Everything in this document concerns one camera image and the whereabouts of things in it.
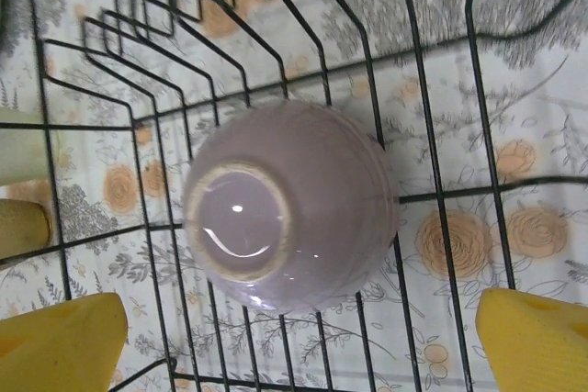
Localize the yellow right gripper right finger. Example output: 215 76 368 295
476 288 588 392

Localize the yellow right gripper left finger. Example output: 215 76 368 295
0 291 129 392

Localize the brown glass cup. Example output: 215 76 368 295
0 198 51 260

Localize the frosted pale green cup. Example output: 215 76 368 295
0 106 61 186

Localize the floral tablecloth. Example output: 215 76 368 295
0 0 588 392

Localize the lilac ceramic bowl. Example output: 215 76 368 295
182 98 400 311

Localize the black wire dish rack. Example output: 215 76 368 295
0 0 588 392

